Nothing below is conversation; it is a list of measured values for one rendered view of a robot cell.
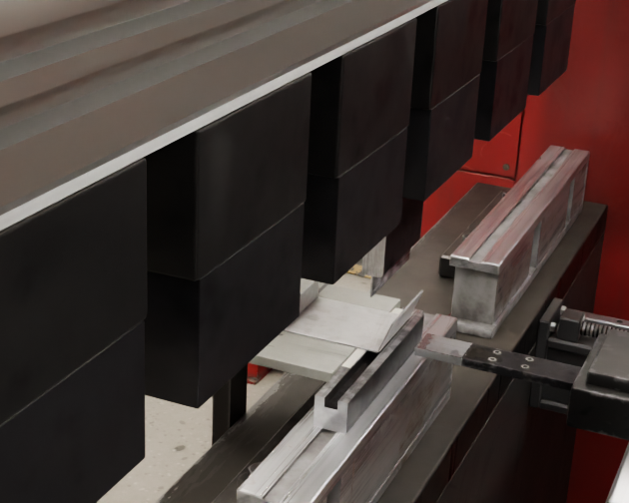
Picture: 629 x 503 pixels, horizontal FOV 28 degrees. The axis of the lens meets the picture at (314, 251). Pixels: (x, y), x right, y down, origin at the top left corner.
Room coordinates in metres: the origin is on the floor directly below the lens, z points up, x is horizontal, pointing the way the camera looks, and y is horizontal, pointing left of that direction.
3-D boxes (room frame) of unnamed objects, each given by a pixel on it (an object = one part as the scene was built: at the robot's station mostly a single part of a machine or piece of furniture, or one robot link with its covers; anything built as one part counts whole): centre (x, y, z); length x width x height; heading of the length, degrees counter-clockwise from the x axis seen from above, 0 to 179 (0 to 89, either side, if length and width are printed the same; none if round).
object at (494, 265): (1.56, -0.28, 0.92); 0.50 x 0.06 x 0.10; 158
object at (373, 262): (1.05, -0.07, 1.11); 0.10 x 0.02 x 0.10; 158
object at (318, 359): (1.11, 0.07, 1.00); 0.26 x 0.18 x 0.01; 68
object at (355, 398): (1.02, -0.06, 0.99); 0.20 x 0.03 x 0.03; 158
